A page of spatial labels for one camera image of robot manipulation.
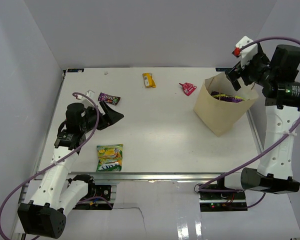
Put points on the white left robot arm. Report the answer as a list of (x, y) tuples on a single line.
[(46, 212)]

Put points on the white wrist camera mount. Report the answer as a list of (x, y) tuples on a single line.
[(86, 102), (246, 54)]

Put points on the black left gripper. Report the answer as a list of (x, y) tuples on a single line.
[(109, 118)]

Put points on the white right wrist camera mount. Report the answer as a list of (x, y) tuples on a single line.
[(246, 54)]

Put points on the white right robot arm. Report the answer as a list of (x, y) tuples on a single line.
[(274, 172)]

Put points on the purple chocolate bar wrapper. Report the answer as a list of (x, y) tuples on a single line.
[(110, 99)]

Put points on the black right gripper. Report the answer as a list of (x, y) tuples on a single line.
[(234, 75)]

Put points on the brown paper bag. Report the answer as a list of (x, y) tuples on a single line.
[(220, 116)]

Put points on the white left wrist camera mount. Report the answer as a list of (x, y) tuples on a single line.
[(86, 102)]

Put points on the green yellow chips bag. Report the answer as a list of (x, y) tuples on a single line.
[(110, 158)]

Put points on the dark blue chips bag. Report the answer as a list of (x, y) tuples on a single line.
[(226, 98)]

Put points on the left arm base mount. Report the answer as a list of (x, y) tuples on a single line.
[(103, 199)]

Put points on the yellow snack bar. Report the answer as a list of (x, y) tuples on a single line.
[(148, 80)]

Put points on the red candy packet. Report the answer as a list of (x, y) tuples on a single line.
[(188, 88)]

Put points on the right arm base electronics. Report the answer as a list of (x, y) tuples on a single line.
[(221, 201)]

